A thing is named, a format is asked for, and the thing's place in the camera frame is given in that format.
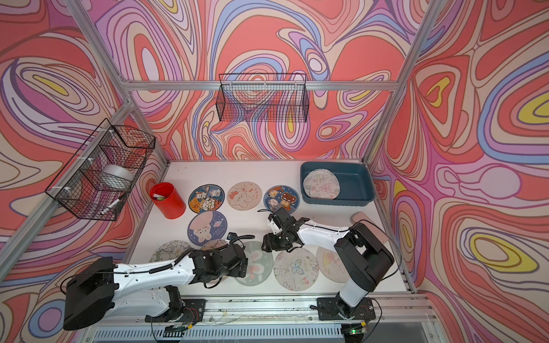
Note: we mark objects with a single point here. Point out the teal plastic storage box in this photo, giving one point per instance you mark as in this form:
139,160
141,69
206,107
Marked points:
356,186

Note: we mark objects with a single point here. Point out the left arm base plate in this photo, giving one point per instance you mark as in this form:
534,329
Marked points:
186,311

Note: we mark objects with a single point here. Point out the dark blue cartoon animals coaster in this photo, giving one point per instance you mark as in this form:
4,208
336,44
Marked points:
205,198

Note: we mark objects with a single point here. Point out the pink cartoon girl coaster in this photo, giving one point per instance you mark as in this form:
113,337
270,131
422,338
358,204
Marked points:
331,265

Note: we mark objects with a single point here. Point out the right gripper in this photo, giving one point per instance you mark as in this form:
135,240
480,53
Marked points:
269,241

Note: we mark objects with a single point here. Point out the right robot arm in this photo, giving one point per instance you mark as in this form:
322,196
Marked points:
366,259

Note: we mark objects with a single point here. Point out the green number three bunny coaster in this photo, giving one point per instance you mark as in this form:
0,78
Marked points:
260,264

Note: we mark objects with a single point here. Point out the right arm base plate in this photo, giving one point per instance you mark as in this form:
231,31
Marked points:
333,308

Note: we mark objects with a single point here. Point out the silver tape roll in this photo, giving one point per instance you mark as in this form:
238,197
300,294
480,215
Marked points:
116,178

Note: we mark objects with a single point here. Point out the white marker pen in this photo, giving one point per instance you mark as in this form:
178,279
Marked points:
111,209

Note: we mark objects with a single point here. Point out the blue denim bear coaster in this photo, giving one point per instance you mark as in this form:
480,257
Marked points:
281,196

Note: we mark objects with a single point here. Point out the back black wire basket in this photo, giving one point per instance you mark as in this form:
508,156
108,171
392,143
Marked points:
263,97

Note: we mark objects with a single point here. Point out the red plastic cup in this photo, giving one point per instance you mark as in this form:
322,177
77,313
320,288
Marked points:
167,199

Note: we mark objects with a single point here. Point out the white green flowers coaster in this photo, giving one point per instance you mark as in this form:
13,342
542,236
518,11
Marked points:
170,251

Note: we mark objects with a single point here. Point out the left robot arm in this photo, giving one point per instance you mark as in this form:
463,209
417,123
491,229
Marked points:
107,289

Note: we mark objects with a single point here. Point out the white butterfly doodle coaster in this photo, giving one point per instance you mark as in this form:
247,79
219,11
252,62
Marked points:
297,270

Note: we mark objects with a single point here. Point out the pink rectangular pad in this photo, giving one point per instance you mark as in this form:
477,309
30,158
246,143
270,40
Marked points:
362,218

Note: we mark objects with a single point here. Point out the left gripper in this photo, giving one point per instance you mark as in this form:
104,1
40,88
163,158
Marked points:
239,272

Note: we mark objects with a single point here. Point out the peach floral wreath coaster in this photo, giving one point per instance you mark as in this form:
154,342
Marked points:
214,245

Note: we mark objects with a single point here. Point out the purple good luck bunny coaster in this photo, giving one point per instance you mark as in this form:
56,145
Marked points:
206,227

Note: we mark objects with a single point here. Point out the left black wire basket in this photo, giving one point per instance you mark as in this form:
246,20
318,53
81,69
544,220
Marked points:
99,183

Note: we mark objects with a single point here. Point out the pink checkered bunny coaster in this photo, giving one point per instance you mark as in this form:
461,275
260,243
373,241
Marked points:
244,196

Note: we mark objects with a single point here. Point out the pink line flowers coaster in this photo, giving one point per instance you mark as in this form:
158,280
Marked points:
321,184

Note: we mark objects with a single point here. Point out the black wire basket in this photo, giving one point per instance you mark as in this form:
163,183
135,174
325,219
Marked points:
263,97
99,183

